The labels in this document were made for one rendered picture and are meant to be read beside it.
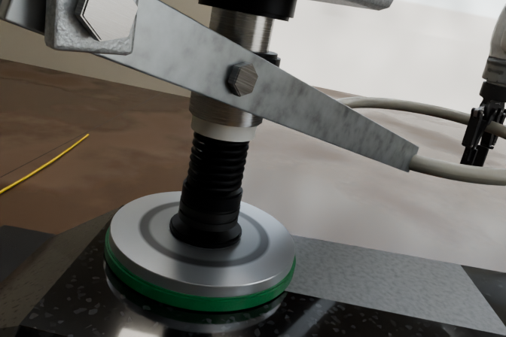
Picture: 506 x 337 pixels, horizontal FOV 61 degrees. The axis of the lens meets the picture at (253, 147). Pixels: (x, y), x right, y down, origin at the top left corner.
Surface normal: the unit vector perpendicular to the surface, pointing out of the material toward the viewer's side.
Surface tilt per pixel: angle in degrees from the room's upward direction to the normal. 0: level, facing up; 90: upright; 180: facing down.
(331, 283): 0
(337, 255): 0
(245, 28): 90
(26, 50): 90
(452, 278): 0
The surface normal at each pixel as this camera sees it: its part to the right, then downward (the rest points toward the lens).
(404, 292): 0.18, -0.94
